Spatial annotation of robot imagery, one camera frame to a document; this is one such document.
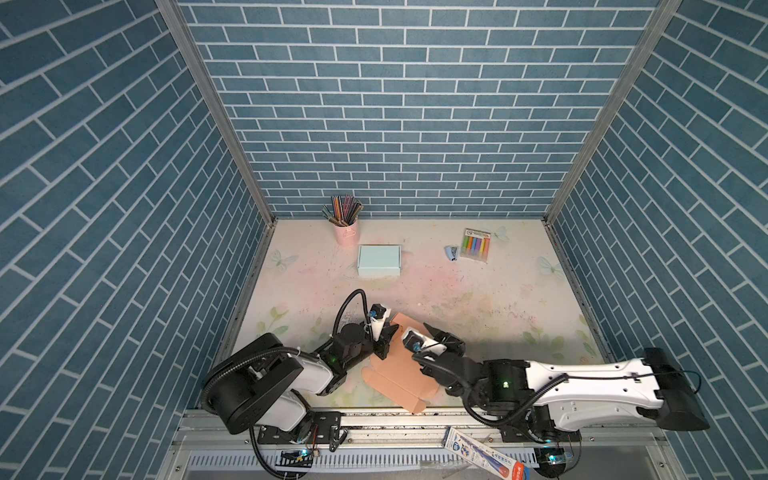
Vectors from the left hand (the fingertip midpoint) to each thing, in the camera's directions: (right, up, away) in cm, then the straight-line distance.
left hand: (397, 327), depth 85 cm
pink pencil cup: (-18, +27, +23) cm, 40 cm away
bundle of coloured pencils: (-20, +36, +23) cm, 47 cm away
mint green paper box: (-6, +19, +20) cm, 28 cm away
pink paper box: (+1, -13, -3) cm, 14 cm away
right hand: (+5, +4, -14) cm, 15 cm away
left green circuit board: (-24, -28, -14) cm, 39 cm away
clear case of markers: (+30, +24, +27) cm, 47 cm away
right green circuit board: (+37, -28, -15) cm, 48 cm away
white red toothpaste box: (+27, -28, -17) cm, 42 cm away
